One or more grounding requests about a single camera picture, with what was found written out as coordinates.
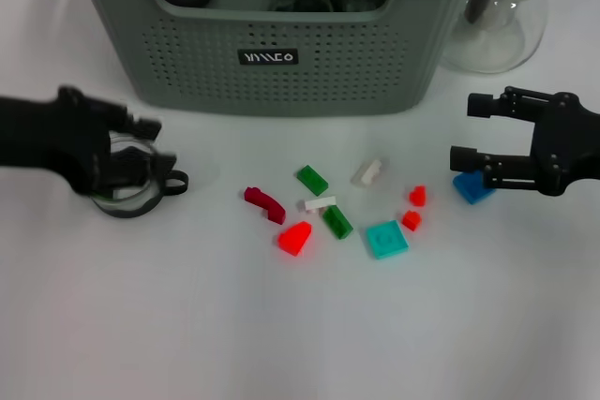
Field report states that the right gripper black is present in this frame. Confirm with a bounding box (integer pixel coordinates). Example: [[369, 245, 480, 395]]
[[449, 84, 600, 199]]

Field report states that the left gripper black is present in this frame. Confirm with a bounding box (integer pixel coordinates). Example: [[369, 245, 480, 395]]
[[0, 85, 178, 196]]

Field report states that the dark red curved toy brick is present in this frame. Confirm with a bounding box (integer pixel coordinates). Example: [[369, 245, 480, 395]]
[[242, 185, 287, 226]]

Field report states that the white thin bar toy brick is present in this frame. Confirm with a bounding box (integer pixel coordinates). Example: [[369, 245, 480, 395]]
[[297, 193, 338, 214]]

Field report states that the bright red sloped toy brick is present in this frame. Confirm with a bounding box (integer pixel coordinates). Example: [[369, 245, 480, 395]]
[[277, 220, 314, 257]]

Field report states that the grey-green perforated storage bin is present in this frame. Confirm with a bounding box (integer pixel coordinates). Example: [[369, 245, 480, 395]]
[[63, 0, 491, 118]]

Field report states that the blue square plate brick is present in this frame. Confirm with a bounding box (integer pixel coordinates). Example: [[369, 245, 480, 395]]
[[452, 170, 498, 206]]

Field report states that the small red toy brick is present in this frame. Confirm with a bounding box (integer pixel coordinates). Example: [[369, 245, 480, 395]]
[[406, 185, 428, 208], [400, 210, 422, 232]]

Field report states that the glass carafe with black lid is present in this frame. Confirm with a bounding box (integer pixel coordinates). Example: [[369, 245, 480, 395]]
[[440, 0, 557, 74]]

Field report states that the white chunky toy brick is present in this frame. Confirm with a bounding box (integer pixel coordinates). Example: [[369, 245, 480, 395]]
[[350, 156, 390, 188]]

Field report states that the teal square plate brick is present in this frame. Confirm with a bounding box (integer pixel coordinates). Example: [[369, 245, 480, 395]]
[[365, 219, 410, 260]]

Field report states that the green rectangular toy brick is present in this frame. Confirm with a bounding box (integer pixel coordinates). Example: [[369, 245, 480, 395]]
[[294, 164, 330, 197], [321, 204, 354, 241]]

